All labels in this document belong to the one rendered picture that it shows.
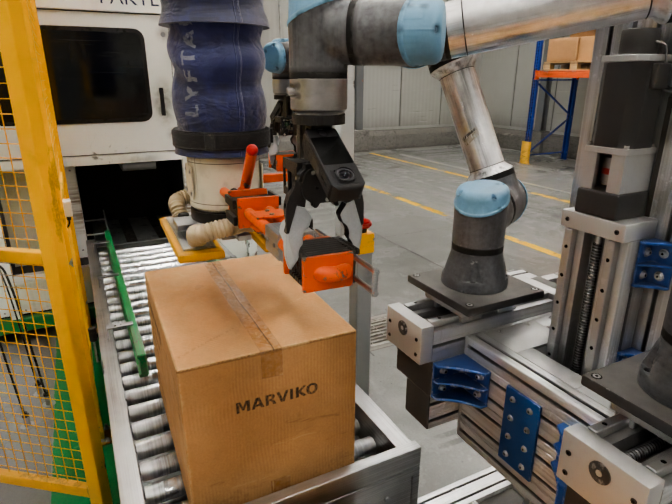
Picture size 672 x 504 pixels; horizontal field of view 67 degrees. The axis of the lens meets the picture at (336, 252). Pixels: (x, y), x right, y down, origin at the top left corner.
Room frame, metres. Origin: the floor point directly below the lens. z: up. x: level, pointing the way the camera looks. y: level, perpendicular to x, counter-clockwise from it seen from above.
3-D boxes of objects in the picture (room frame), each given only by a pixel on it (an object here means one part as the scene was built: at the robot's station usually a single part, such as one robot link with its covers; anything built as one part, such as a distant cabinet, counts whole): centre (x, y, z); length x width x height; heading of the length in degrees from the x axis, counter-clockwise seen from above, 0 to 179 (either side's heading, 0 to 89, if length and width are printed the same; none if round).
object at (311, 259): (0.68, 0.03, 1.25); 0.08 x 0.07 x 0.05; 25
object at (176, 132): (1.23, 0.27, 1.36); 0.23 x 0.23 x 0.04
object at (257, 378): (1.22, 0.26, 0.75); 0.60 x 0.40 x 0.40; 25
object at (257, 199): (1.00, 0.17, 1.25); 0.10 x 0.08 x 0.06; 115
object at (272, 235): (0.80, 0.08, 1.24); 0.07 x 0.07 x 0.04; 25
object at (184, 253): (1.18, 0.36, 1.14); 0.34 x 0.10 x 0.05; 25
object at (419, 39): (0.68, -0.08, 1.55); 0.11 x 0.11 x 0.08; 74
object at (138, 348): (2.15, 1.03, 0.60); 1.60 x 0.10 x 0.09; 27
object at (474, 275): (1.11, -0.32, 1.09); 0.15 x 0.15 x 0.10
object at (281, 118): (1.58, 0.15, 1.39); 0.09 x 0.08 x 0.12; 25
